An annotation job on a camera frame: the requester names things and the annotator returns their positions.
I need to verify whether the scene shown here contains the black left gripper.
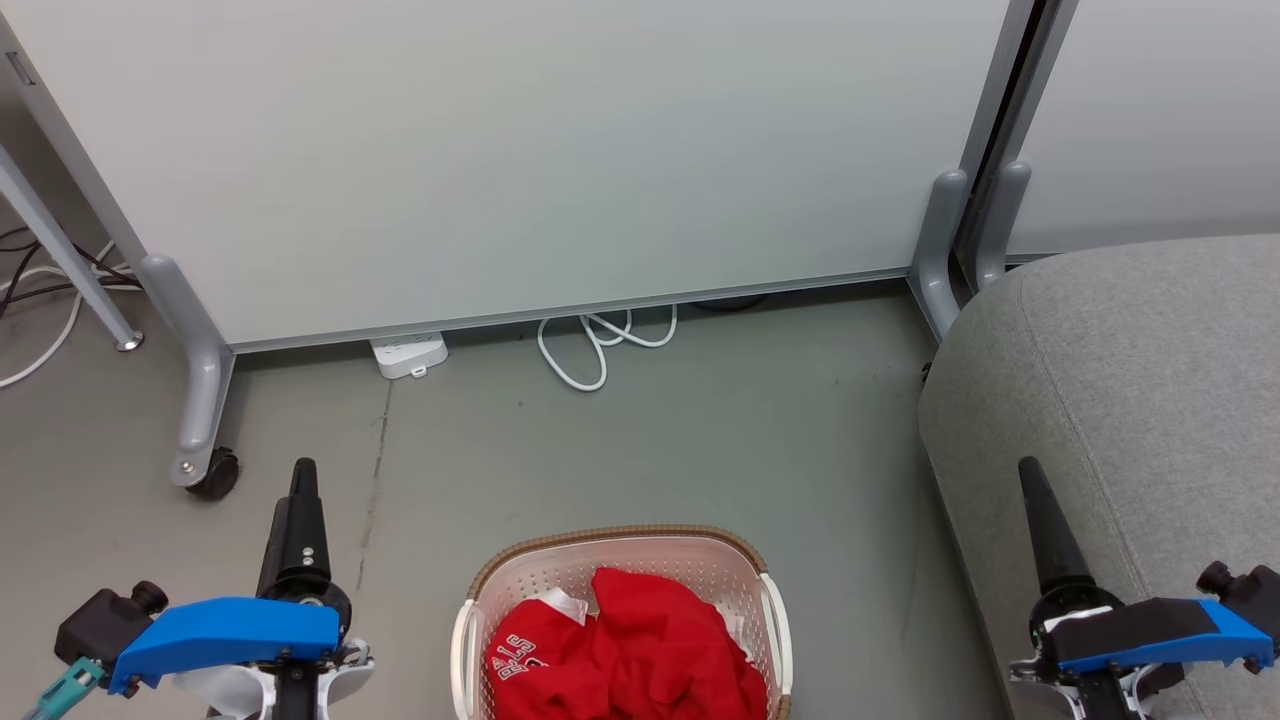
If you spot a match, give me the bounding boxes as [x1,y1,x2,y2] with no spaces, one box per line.
[257,457,354,643]

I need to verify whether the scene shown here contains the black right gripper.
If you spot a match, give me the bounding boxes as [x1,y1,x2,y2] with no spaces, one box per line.
[1017,456,1128,653]

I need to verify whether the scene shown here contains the grey partition foot with caster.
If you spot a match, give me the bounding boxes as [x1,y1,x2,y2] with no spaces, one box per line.
[138,254,237,489]

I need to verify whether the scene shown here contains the white power strip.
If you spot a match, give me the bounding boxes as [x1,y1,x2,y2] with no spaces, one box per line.
[369,332,450,382]

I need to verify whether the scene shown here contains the narrow white partition panel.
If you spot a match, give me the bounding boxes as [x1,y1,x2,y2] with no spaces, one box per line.
[955,0,1280,267]

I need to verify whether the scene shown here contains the teal plug black camera cable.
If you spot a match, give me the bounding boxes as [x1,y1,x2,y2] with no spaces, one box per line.
[22,657,107,720]

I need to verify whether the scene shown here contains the grey fabric sofa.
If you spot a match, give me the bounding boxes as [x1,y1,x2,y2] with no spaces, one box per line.
[916,233,1280,720]

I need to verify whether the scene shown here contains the red shirt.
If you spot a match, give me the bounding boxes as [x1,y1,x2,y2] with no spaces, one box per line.
[483,566,770,720]

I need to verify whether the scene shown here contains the grey metal table leg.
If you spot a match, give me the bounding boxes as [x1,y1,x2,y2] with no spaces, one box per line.
[0,145,145,354]

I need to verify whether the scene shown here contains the long white floor cable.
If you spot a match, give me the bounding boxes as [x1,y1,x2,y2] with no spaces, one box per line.
[0,238,119,390]

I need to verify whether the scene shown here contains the large white partition panel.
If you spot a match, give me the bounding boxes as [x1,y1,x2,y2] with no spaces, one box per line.
[0,0,1043,353]

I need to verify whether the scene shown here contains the white laundry basket brown rim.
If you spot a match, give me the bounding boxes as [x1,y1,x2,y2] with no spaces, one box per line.
[449,524,795,720]

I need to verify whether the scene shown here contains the coiled white power cable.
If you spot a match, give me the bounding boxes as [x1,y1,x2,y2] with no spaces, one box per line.
[536,304,680,393]

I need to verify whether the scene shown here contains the black floor cables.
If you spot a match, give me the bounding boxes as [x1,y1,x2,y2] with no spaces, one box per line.
[0,226,143,321]

